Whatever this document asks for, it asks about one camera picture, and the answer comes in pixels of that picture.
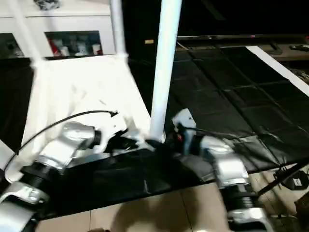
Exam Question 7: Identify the red bottle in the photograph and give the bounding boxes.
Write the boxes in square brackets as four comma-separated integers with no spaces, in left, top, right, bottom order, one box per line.
[49,41,59,57]

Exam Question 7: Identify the black bundle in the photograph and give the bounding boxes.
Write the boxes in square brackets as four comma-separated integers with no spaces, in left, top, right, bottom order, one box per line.
[34,0,61,11]

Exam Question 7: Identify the white board strip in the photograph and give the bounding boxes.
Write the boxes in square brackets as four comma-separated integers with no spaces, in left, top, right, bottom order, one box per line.
[246,45,309,98]

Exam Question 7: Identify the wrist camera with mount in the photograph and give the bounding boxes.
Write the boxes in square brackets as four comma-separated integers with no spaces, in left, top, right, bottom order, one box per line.
[171,108,197,134]
[94,115,129,146]

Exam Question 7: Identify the black work mat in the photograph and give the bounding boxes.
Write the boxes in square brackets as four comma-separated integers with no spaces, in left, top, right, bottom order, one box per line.
[0,46,309,218]

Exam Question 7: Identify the black flat bar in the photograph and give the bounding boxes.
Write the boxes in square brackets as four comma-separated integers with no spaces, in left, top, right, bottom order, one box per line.
[177,34,309,42]

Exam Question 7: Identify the black metal frame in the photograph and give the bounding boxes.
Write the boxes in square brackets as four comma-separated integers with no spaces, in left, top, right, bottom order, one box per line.
[255,163,309,197]

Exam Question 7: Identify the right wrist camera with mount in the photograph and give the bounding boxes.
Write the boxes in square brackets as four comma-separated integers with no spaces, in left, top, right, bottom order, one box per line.
[171,108,197,134]

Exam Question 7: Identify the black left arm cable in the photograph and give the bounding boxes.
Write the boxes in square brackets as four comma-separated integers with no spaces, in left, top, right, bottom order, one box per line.
[4,110,119,171]

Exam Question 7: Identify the white plastic table top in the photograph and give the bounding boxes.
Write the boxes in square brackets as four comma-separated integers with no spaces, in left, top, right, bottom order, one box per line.
[19,54,168,166]

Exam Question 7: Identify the white cabinet with glass doors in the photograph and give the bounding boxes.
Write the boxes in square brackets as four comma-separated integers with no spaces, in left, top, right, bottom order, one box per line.
[0,0,117,58]

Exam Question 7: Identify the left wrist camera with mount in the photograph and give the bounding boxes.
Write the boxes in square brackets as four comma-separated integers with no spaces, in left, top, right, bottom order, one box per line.
[94,115,129,146]

